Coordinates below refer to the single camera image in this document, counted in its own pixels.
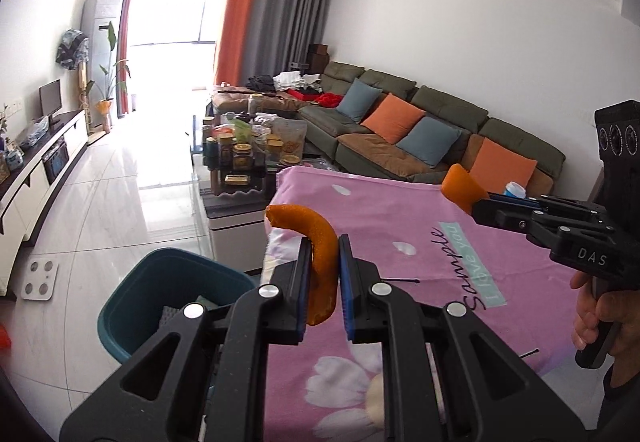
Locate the small orange peel piece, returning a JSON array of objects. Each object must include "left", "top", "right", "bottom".
[{"left": 440, "top": 164, "right": 489, "bottom": 215}]

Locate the curved orange peel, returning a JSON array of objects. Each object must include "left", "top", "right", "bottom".
[{"left": 266, "top": 204, "right": 340, "bottom": 326}]

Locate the teal plastic trash bin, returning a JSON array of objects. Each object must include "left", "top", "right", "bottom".
[{"left": 96, "top": 247, "right": 255, "bottom": 363}]

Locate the right hand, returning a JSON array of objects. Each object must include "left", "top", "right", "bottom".
[{"left": 570, "top": 272, "right": 639, "bottom": 360}]

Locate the orange cushion near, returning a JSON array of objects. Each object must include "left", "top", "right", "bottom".
[{"left": 470, "top": 138, "right": 537, "bottom": 193}]

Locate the orange cushion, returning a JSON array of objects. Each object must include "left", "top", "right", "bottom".
[
  {"left": 470, "top": 138, "right": 537, "bottom": 193},
  {"left": 361, "top": 94, "right": 426, "bottom": 144}
]

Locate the pink floral table cloth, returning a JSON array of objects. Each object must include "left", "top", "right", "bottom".
[{"left": 264, "top": 166, "right": 575, "bottom": 441}]

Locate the blue grey cushion near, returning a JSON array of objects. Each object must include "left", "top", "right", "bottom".
[{"left": 396, "top": 116, "right": 461, "bottom": 167}]

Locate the blue grey cushion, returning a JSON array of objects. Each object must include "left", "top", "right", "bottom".
[
  {"left": 335, "top": 78, "right": 382, "bottom": 123},
  {"left": 396, "top": 116, "right": 461, "bottom": 167}
]

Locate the white bathroom scale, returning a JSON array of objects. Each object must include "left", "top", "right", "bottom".
[{"left": 21, "top": 257, "right": 60, "bottom": 301}]

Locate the orange plastic bag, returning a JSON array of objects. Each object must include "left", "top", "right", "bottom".
[{"left": 0, "top": 325, "right": 12, "bottom": 350}]

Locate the coffee table with jars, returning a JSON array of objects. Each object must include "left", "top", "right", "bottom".
[{"left": 191, "top": 115, "right": 278, "bottom": 275}]

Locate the orange cushion far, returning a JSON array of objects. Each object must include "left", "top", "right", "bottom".
[{"left": 361, "top": 94, "right": 426, "bottom": 144}]

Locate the white black tv cabinet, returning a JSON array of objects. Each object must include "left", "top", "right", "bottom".
[{"left": 1, "top": 111, "right": 88, "bottom": 300}]

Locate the olive green sectional sofa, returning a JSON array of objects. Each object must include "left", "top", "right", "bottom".
[{"left": 298, "top": 61, "right": 565, "bottom": 196}]

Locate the blue grey cushion far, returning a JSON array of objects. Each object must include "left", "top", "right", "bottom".
[{"left": 335, "top": 78, "right": 382, "bottom": 123}]

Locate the tall green potted plant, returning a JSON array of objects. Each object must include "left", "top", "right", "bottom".
[{"left": 87, "top": 21, "right": 131, "bottom": 133}]

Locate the small black monitor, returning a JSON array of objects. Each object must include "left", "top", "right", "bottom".
[{"left": 39, "top": 80, "right": 62, "bottom": 125}]

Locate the covered standing fan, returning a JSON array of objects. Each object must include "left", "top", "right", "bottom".
[{"left": 55, "top": 28, "right": 89, "bottom": 71}]

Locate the orange curtain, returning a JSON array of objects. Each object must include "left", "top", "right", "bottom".
[{"left": 216, "top": 0, "right": 253, "bottom": 85}]

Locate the grey curtain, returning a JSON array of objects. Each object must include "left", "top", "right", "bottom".
[{"left": 241, "top": 0, "right": 331, "bottom": 82}]

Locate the white standing air conditioner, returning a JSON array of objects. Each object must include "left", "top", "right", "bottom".
[{"left": 80, "top": 0, "right": 124, "bottom": 127}]

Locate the black cable tie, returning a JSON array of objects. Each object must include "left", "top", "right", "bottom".
[{"left": 381, "top": 277, "right": 420, "bottom": 284}]

